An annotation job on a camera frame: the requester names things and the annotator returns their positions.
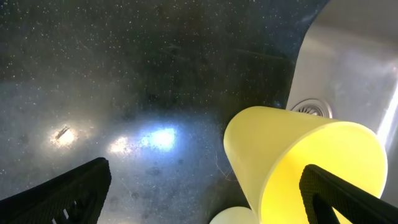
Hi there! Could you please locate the white cup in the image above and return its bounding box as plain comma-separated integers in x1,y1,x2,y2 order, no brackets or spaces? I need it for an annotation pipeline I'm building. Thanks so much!
208,206,257,224

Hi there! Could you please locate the yellow cup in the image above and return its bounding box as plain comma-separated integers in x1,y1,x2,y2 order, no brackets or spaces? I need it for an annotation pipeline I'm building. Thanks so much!
223,105,389,224

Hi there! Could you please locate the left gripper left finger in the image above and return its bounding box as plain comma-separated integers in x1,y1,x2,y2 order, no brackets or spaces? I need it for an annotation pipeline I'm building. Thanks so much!
0,157,112,224

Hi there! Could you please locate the steel sink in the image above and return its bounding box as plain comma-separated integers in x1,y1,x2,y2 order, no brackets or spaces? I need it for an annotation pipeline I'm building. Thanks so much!
285,0,398,208

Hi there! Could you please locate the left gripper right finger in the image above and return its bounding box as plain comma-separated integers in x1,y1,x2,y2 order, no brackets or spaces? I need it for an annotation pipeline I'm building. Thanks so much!
298,164,398,224

